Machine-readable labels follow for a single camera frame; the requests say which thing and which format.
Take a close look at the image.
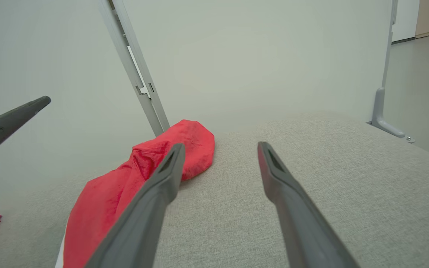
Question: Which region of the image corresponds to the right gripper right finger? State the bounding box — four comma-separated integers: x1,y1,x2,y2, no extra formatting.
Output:
257,141,360,268

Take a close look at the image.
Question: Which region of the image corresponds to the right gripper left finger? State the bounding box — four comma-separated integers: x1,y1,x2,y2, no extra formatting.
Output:
84,143,186,268

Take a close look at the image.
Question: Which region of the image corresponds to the red shorts white stripe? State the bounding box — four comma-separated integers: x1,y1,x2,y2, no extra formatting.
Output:
55,119,215,268

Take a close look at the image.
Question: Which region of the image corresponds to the grey fabric sofa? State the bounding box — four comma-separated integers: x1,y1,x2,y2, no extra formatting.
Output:
0,112,429,268

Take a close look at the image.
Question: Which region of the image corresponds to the grey partition post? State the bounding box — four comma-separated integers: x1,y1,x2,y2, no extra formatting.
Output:
97,0,171,137

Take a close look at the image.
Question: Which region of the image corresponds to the grey partition foot bracket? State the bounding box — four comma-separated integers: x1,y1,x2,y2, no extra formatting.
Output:
366,0,406,138

